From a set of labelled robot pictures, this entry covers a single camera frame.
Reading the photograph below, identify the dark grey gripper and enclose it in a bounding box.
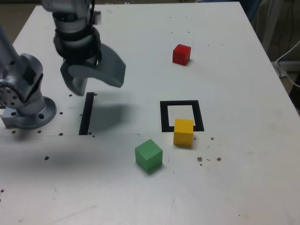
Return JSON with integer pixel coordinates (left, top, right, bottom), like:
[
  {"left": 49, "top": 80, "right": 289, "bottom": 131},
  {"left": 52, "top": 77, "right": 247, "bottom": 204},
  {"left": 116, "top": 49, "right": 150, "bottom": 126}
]
[{"left": 60, "top": 43, "right": 127, "bottom": 97}]

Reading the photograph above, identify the red cube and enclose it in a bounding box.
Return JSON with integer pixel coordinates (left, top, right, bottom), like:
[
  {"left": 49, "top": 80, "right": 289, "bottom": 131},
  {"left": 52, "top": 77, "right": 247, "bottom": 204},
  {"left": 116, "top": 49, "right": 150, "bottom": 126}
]
[{"left": 172, "top": 44, "right": 192, "bottom": 66}]

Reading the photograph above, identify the green cube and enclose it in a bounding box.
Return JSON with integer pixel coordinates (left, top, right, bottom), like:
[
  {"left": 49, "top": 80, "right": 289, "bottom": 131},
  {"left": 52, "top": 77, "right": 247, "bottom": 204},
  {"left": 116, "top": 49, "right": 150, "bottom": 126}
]
[{"left": 135, "top": 139, "right": 164, "bottom": 174}]

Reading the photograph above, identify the yellow cube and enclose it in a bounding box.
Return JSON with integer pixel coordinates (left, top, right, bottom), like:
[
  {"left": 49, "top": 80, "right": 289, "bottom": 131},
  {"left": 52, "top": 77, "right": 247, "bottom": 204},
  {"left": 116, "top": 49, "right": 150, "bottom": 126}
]
[{"left": 173, "top": 119, "right": 195, "bottom": 148}]

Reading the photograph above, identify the black tape square outline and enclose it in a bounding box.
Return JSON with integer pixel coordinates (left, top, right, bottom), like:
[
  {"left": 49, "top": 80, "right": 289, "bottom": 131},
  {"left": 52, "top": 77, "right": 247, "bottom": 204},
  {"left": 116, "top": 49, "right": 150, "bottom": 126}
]
[{"left": 159, "top": 100, "right": 205, "bottom": 133}]

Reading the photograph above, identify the black tape strip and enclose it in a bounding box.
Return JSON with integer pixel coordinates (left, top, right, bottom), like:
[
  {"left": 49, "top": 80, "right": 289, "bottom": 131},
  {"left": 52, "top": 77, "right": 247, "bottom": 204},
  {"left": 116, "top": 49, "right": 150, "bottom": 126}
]
[{"left": 78, "top": 92, "right": 95, "bottom": 136}]

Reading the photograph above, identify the white cable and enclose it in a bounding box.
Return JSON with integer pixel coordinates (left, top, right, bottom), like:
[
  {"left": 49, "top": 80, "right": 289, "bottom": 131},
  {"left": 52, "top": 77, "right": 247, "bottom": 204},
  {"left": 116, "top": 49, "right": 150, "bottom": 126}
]
[{"left": 275, "top": 39, "right": 300, "bottom": 88}]

